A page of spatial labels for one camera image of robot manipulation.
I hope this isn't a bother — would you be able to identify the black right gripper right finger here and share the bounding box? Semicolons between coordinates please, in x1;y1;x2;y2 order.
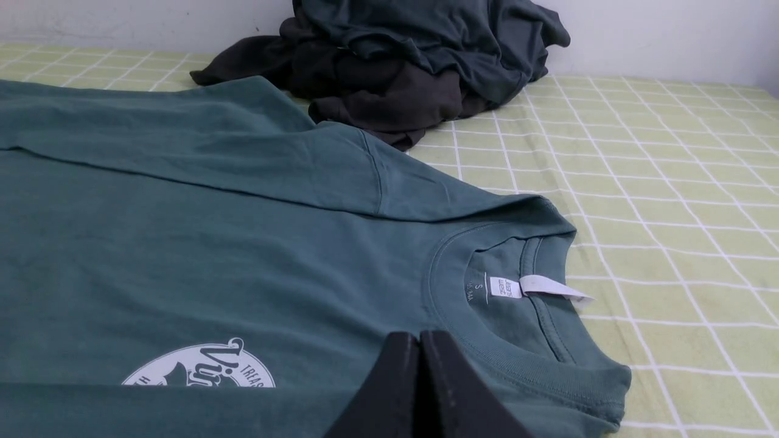
420;330;532;437

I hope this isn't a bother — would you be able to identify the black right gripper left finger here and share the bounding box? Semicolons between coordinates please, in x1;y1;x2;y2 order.
325;332;420;437

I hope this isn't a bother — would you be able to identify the green long sleeve shirt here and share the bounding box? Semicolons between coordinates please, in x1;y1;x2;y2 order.
1;78;631;437

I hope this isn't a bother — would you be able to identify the dark brown crumpled garment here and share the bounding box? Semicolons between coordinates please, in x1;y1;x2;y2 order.
190;17;491;151

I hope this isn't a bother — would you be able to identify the dark teal crumpled garment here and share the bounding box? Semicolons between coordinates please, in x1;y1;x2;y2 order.
299;1;571;105

